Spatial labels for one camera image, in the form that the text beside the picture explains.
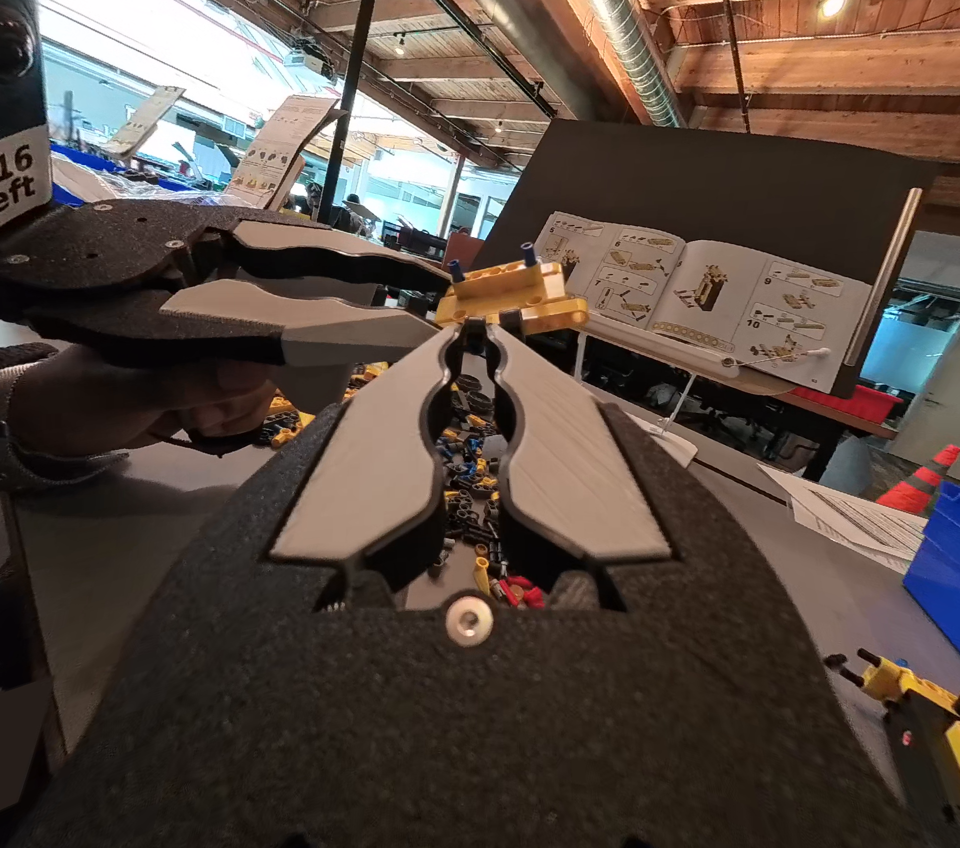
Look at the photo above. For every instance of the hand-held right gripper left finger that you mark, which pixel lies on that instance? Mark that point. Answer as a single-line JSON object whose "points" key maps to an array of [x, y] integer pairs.
{"points": [[352, 480]]}

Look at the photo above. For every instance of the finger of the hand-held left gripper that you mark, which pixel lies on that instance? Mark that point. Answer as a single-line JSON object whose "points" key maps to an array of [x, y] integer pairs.
{"points": [[300, 240], [247, 315]]}

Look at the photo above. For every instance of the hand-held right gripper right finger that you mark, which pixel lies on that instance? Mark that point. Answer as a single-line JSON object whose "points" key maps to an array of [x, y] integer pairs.
{"points": [[577, 480]]}

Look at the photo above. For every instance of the white book stand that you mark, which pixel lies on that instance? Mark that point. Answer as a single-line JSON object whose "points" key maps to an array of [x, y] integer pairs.
{"points": [[675, 344]]}

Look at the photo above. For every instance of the yellow brick assembly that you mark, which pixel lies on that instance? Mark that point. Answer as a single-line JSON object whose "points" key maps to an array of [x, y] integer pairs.
{"points": [[510, 293]]}

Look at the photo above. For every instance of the instruction booklet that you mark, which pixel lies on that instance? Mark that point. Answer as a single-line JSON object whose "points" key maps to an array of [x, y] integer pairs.
{"points": [[720, 278]]}

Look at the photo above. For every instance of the person's left hand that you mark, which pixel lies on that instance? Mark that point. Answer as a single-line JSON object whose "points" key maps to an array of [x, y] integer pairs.
{"points": [[135, 398]]}

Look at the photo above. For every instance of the cardboard instruction sign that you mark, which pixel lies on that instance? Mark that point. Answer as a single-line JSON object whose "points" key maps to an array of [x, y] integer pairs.
{"points": [[146, 120], [281, 146]]}

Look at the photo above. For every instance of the pile of small bricks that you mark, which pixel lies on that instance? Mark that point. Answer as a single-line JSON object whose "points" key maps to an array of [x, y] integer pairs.
{"points": [[469, 480]]}

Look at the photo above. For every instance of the printed paper sheets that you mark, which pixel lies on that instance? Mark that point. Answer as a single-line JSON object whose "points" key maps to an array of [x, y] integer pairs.
{"points": [[847, 514]]}

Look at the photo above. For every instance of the red plastic bin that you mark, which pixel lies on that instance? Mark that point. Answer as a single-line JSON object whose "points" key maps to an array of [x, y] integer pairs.
{"points": [[847, 404]]}

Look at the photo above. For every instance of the black backboard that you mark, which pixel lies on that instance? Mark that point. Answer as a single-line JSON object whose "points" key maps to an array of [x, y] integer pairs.
{"points": [[675, 172]]}

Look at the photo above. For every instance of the orange traffic cone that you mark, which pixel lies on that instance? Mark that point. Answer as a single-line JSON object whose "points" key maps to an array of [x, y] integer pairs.
{"points": [[919, 484]]}

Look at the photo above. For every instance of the silver metal bar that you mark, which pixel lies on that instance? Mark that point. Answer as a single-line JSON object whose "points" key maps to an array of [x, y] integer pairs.
{"points": [[885, 278]]}

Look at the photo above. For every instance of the blue bin with tag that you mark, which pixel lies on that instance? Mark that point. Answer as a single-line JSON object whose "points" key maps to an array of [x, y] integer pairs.
{"points": [[937, 563]]}

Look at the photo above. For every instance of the yellow and black brick model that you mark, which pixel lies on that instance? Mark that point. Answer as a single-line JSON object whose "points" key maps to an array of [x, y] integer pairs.
{"points": [[922, 720]]}

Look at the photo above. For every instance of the round ceiling light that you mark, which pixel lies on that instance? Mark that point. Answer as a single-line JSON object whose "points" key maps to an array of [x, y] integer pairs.
{"points": [[832, 4]]}

